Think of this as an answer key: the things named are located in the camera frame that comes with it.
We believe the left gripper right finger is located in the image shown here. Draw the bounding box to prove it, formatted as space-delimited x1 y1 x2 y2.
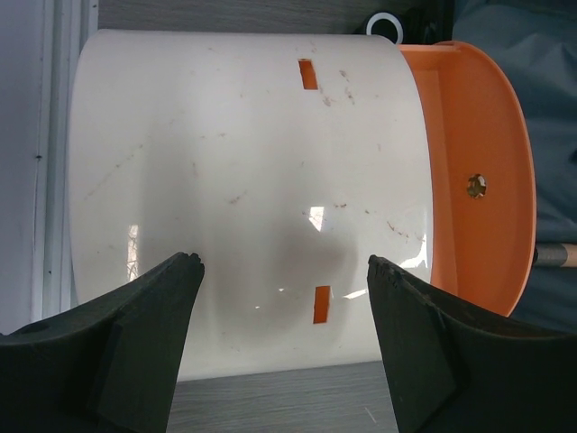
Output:
367 255 576 432

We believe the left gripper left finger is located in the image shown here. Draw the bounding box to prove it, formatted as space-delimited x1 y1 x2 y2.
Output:
1 253 205 432

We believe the brown cosmetic tube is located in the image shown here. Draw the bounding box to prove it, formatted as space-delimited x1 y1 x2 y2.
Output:
533 243 577 268

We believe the orange swing lid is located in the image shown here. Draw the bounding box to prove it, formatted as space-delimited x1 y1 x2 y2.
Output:
400 41 536 316

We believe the white cylindrical bin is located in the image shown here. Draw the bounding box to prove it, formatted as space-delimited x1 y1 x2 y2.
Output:
68 30 434 380

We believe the black white astronaut suitcase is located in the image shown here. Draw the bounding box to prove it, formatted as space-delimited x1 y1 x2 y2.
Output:
353 1 576 332

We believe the aluminium rail frame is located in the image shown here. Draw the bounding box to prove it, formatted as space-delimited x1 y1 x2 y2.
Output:
31 1 99 322

